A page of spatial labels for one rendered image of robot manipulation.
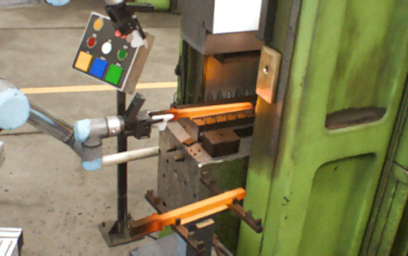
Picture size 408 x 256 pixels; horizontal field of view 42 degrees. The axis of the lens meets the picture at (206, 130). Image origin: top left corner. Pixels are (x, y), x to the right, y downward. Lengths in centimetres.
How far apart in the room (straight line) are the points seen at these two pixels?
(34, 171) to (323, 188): 210
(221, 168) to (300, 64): 53
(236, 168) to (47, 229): 141
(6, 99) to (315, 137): 96
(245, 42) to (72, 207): 168
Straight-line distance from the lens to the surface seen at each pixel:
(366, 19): 176
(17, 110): 169
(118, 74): 233
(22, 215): 320
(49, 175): 351
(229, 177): 199
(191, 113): 202
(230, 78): 229
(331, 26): 160
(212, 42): 187
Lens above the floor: 192
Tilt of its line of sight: 29 degrees down
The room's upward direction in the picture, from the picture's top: 5 degrees clockwise
